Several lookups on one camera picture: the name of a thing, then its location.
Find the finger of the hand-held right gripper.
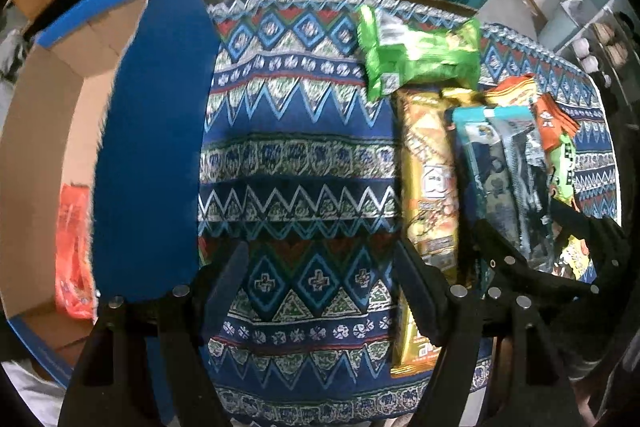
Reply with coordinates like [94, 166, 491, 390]
[552, 206, 633, 298]
[472, 218, 601, 308]

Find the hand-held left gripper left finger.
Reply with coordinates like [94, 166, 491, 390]
[57, 239, 251, 427]

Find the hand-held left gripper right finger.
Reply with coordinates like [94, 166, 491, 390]
[394, 238, 587, 427]

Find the small black yellow snack packet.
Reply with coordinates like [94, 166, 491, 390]
[550, 232, 598, 283]

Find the silver dark snack packet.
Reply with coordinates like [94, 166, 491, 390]
[492, 107, 551, 268]

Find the teal-edged dark snack packet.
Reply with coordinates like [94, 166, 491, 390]
[452, 106, 521, 268]

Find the long gold snack packet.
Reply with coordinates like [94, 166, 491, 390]
[390, 88, 461, 380]

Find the blue cardboard box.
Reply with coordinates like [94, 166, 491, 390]
[0, 0, 221, 390]

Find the green checkered snack packet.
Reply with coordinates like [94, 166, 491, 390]
[547, 132, 583, 210]

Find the patterned blue tablecloth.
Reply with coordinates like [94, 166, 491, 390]
[197, 0, 623, 427]

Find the orange white-figure snack packet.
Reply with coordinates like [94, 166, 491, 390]
[532, 94, 581, 152]

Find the orange-yellow snack packet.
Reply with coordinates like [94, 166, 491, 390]
[485, 74, 541, 108]

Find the grey cloth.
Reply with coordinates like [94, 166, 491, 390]
[0, 357, 76, 427]

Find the white storage rack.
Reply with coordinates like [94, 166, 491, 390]
[552, 0, 633, 88]

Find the grey hoodie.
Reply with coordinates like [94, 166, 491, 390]
[0, 27, 31, 82]

